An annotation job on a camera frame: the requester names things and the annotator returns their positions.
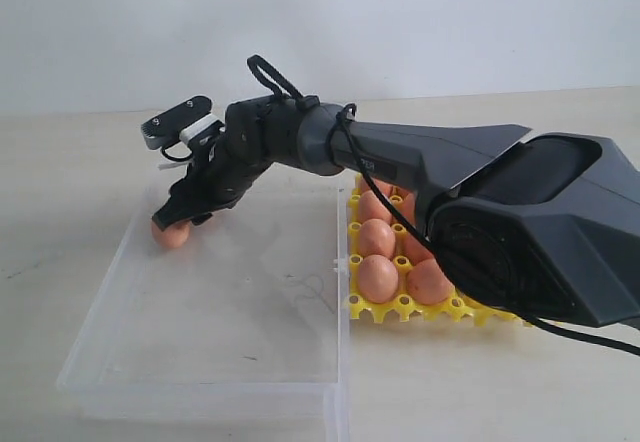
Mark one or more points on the yellow plastic egg tray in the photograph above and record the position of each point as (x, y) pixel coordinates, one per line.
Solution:
(457, 307)

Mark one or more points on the brown egg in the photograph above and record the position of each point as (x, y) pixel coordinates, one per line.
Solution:
(376, 237)
(385, 188)
(414, 250)
(370, 207)
(377, 279)
(173, 237)
(427, 284)
(407, 208)

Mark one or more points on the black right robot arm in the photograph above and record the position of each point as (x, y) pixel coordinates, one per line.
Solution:
(546, 226)

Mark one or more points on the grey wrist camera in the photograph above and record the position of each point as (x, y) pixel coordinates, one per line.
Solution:
(163, 130)

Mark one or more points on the clear plastic storage box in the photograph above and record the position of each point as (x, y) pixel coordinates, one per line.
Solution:
(242, 329)

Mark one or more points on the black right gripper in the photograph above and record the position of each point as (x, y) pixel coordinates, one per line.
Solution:
(208, 188)

